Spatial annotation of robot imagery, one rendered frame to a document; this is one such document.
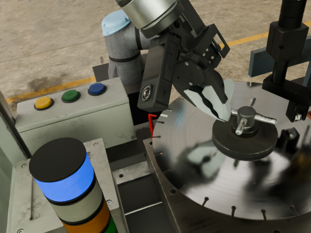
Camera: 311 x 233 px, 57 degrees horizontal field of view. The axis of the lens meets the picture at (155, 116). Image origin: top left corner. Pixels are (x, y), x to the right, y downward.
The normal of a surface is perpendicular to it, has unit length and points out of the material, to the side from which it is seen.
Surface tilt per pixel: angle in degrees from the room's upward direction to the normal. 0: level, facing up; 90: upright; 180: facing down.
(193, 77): 102
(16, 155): 90
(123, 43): 95
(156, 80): 48
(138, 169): 0
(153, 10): 78
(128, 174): 0
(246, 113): 0
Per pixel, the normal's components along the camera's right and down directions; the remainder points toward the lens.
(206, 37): 0.61, -0.05
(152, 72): -0.77, -0.28
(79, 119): 0.30, 0.60
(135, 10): -0.39, 0.69
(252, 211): -0.11, -0.75
